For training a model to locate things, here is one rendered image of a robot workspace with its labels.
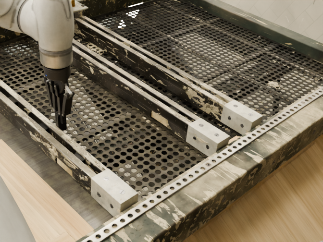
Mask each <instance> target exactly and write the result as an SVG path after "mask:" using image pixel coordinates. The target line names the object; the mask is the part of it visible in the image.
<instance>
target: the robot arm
mask: <svg viewBox="0 0 323 242"><path fill-rule="evenodd" d="M0 27H3V28H5V29H8V30H11V31H15V32H18V33H24V34H27V35H29V36H31V37H32V38H33V39H34V40H35V41H38V44H39V52H40V62H41V64H42V65H43V67H44V75H45V76H44V77H43V80H44V82H45V85H46V90H47V94H48V98H49V103H50V106H51V107H53V110H54V111H55V122H56V126H57V127H59V128H60V129H61V130H62V131H64V130H66V129H67V124H66V115H69V114H71V107H72V100H73V96H74V94H75V93H74V91H70V89H69V83H68V78H69V77H70V75H71V64H72V62H73V45H72V43H73V37H74V32H75V22H74V13H73V8H72V3H71V0H0ZM0 242H36V240H35V238H34V236H33V234H32V232H31V230H30V228H29V226H28V224H27V222H26V220H25V218H24V216H23V214H22V212H21V210H20V208H19V207H18V205H17V203H16V201H15V200H14V198H13V196H12V194H11V192H10V191H9V189H8V187H7V186H6V184H5V182H4V181H3V179H2V177H1V176H0Z"/></svg>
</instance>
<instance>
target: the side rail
mask: <svg viewBox="0 0 323 242"><path fill-rule="evenodd" d="M183 1H186V2H188V3H190V4H192V5H195V6H197V7H199V8H201V9H204V10H206V11H208V12H210V13H213V14H215V15H217V16H219V17H222V18H224V19H226V20H228V21H231V22H233V23H235V24H237V25H239V26H241V27H244V28H246V29H248V30H250V31H253V32H255V33H257V34H259V35H262V36H264V37H266V38H269V39H271V40H273V41H275V42H278V43H280V44H282V45H284V46H287V47H289V48H291V49H293V50H296V51H298V52H300V53H302V54H305V55H307V56H309V57H311V58H314V59H316V60H318V61H321V62H323V43H321V42H318V41H316V40H314V39H311V38H309V37H306V36H304V35H301V34H299V33H297V32H294V31H292V30H289V29H287V28H285V27H282V26H280V25H278V24H275V23H273V22H270V21H268V20H265V19H263V18H261V17H258V16H256V15H254V14H251V13H249V12H247V11H244V10H242V9H239V8H237V7H235V6H232V5H230V4H228V3H225V2H223V1H220V0H183Z"/></svg>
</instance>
